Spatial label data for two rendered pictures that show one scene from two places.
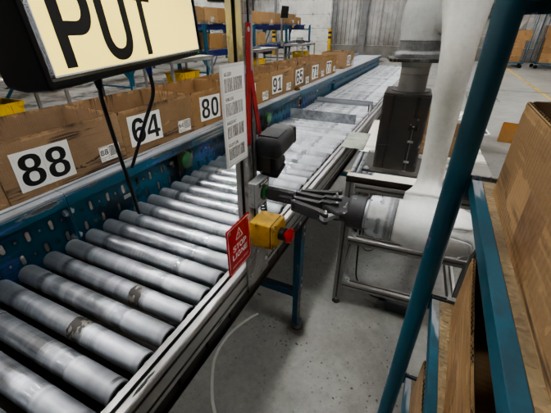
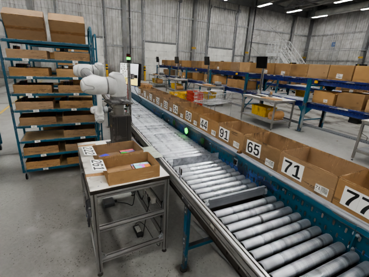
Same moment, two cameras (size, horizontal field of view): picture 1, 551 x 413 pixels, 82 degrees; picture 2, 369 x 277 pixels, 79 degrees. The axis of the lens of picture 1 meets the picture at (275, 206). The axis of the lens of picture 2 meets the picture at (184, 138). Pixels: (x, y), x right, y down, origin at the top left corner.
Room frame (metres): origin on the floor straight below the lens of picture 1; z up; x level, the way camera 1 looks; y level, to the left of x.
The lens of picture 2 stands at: (3.23, -1.84, 1.58)
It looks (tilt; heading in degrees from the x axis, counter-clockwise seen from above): 19 degrees down; 129
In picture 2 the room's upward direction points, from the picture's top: 3 degrees clockwise
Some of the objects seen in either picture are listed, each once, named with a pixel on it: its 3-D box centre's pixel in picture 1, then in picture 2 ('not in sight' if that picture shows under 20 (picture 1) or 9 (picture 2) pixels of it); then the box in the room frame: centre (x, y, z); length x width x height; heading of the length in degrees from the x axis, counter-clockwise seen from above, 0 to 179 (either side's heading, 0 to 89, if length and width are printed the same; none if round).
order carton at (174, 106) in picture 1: (134, 120); (187, 110); (1.33, 0.58, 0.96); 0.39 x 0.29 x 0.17; 155
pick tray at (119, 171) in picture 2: not in sight; (130, 166); (1.93, -0.86, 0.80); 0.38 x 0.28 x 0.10; 67
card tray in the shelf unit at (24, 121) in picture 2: not in sight; (39, 118); (-0.09, -0.79, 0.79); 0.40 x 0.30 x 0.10; 66
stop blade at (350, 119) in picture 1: (321, 117); (196, 160); (2.17, -0.31, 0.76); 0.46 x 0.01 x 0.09; 65
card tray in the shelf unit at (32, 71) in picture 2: not in sight; (32, 71); (-0.09, -0.80, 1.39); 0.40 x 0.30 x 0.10; 63
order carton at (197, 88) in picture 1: (193, 102); (201, 116); (1.68, 0.42, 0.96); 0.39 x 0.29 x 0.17; 155
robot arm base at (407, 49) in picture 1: (418, 49); (118, 99); (1.38, -0.56, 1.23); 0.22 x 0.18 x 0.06; 165
